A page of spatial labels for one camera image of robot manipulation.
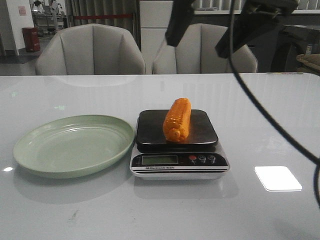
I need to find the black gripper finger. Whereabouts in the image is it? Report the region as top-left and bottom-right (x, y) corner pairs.
(165, 0), (194, 47)
(215, 0), (298, 59)

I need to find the orange corn cob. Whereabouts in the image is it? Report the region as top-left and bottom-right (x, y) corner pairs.
(162, 98), (191, 143)

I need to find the white drawer cabinet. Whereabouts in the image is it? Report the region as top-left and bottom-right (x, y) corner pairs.
(139, 0), (175, 75)

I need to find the dark grey counter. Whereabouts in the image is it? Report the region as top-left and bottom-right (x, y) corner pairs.
(191, 10), (320, 73)

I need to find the right grey upholstered chair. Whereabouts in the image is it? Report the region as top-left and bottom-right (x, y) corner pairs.
(151, 23), (259, 75)

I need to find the grey upholstered chair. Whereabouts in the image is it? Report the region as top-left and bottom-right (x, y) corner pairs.
(35, 23), (146, 76)
(151, 23), (259, 75)

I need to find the black appliance at right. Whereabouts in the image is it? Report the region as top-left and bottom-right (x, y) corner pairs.
(270, 25), (320, 72)

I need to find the tan folded cushion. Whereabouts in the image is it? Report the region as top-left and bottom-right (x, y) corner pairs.
(296, 53), (320, 76)

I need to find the red barrier belt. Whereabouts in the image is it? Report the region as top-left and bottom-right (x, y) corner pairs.
(73, 13), (134, 20)

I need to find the left grey upholstered chair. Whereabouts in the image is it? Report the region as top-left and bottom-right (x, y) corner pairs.
(35, 23), (146, 76)

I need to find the black electronic kitchen scale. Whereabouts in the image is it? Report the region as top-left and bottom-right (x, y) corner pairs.
(129, 109), (231, 180)

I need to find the red bin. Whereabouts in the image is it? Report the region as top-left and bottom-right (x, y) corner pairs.
(22, 27), (41, 52)

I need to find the pale green plate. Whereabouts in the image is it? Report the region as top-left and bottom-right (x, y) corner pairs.
(13, 115), (135, 179)

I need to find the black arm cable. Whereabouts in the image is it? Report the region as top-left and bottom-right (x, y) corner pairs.
(228, 0), (320, 210)

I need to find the pink wall notice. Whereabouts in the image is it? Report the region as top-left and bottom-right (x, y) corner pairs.
(18, 6), (27, 16)

